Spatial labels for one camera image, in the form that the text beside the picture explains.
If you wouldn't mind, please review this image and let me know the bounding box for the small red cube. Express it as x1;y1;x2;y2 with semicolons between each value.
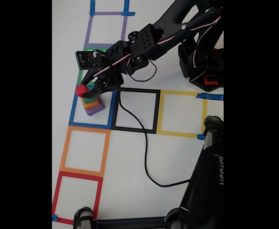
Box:
75;84;89;96

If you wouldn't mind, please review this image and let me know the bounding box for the green cube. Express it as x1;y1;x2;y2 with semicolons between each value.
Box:
82;82;99;103

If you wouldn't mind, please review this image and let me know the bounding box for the orange cube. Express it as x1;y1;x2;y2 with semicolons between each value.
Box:
82;96;101;111

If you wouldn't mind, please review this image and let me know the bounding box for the large purple cube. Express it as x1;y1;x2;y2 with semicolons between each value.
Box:
84;101;106;117

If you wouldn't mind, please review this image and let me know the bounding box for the red table clamp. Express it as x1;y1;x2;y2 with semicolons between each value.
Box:
204;74;219;86

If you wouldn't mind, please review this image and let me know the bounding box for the green square frame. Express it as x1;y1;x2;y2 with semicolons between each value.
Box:
76;47;114;87

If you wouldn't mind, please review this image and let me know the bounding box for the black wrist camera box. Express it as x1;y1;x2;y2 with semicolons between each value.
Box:
75;49;108;71

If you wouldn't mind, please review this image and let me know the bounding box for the purple square frame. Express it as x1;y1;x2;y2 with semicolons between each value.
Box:
84;11;128;48

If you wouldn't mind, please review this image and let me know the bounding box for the blue square frame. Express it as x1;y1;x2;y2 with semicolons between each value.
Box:
69;84;118;129

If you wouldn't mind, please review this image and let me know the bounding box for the black square frame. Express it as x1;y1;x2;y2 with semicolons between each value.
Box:
110;87;161;134

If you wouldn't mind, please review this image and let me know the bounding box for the orange square frame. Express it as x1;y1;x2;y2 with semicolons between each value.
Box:
59;125;111;177

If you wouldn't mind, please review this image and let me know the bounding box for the black camera cable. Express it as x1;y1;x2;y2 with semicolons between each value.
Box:
117;85;196;187

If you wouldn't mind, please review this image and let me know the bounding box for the yellow square frame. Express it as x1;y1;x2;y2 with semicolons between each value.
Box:
156;90;208;138

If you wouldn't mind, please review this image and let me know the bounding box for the red square frame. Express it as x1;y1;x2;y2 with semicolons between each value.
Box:
52;171;103;225

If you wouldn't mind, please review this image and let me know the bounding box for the black camera tripod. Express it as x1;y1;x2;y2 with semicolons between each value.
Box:
73;115;224;229

